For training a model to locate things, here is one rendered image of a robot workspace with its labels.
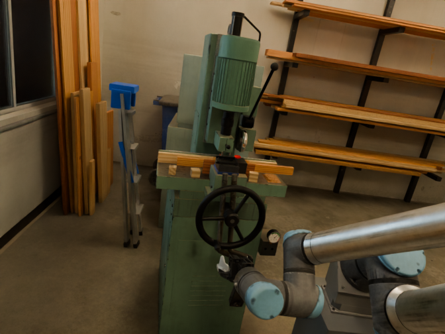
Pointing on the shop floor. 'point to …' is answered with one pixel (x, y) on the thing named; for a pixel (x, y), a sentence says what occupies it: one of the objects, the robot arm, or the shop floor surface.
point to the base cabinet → (197, 278)
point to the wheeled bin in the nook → (169, 107)
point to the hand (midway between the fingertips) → (230, 267)
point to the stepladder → (128, 157)
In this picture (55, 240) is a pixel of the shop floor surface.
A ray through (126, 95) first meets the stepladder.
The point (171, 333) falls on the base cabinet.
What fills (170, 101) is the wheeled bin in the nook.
